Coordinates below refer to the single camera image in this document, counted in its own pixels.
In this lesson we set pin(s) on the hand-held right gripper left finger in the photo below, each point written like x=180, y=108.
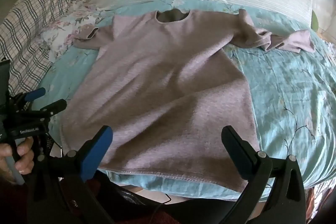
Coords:
x=96, y=154

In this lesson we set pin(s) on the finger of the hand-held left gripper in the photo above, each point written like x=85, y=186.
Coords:
x=35, y=94
x=56, y=106

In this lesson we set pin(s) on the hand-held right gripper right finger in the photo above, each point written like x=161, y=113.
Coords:
x=237, y=153

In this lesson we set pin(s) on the beige fuzzy towel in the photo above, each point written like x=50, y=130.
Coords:
x=162, y=82

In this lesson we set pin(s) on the person's left hand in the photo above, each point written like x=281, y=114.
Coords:
x=25, y=155

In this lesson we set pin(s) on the plaid cloth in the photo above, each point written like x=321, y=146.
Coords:
x=29, y=29

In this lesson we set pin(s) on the teal floral bedsheet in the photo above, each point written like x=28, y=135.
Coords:
x=283, y=98

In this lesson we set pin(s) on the person's dark red clothing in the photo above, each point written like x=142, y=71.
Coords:
x=15, y=203

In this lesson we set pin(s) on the white floral cloth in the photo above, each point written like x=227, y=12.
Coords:
x=68, y=27

